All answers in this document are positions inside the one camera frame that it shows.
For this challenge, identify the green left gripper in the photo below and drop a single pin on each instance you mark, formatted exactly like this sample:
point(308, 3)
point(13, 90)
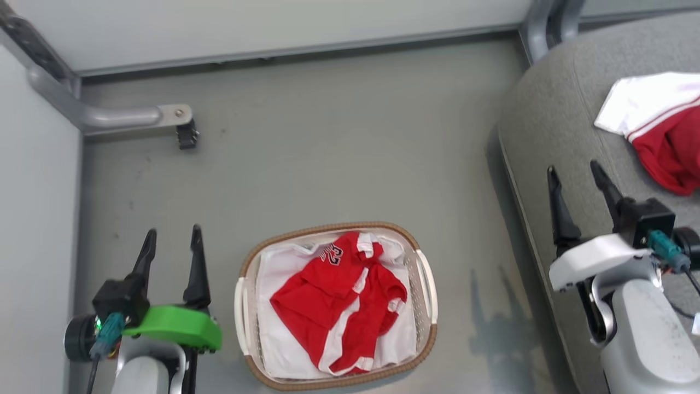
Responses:
point(175, 325)

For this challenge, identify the grey metal frame leg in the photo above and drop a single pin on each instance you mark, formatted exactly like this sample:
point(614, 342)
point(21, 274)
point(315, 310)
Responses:
point(104, 116)

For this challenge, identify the grey fabric sofa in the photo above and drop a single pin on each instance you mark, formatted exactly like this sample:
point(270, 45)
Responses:
point(558, 120)

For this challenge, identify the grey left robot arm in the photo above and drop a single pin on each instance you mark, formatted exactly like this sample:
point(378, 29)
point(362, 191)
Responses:
point(143, 372)

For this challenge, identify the grey metal frame post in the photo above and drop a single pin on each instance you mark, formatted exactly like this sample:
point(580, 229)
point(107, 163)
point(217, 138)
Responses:
point(541, 27)

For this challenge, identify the white brown-rimmed laundry basket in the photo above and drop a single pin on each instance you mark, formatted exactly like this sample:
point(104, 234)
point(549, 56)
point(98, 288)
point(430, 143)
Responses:
point(424, 284)

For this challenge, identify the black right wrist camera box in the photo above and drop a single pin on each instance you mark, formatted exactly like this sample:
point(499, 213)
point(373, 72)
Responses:
point(649, 219)

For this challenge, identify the black caster wheel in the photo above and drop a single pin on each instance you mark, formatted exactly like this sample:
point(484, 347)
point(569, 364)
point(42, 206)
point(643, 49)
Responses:
point(187, 135)

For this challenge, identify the plain red garment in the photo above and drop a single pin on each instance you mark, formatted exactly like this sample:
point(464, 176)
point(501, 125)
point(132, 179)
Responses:
point(675, 156)

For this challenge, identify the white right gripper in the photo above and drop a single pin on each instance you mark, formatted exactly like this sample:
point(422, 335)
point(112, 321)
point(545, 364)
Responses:
point(593, 260)

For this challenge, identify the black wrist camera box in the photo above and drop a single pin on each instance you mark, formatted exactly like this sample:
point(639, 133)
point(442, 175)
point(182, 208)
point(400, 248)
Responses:
point(119, 301)
point(649, 219)

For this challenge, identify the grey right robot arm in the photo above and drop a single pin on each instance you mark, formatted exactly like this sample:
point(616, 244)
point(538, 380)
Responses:
point(648, 334)

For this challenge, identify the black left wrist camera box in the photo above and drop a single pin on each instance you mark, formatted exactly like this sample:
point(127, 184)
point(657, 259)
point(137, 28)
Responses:
point(119, 301)

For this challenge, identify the white garment with red trim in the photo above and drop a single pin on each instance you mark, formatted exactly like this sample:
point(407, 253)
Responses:
point(642, 104)

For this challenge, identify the red and white jersey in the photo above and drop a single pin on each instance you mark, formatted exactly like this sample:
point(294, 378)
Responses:
point(333, 306)

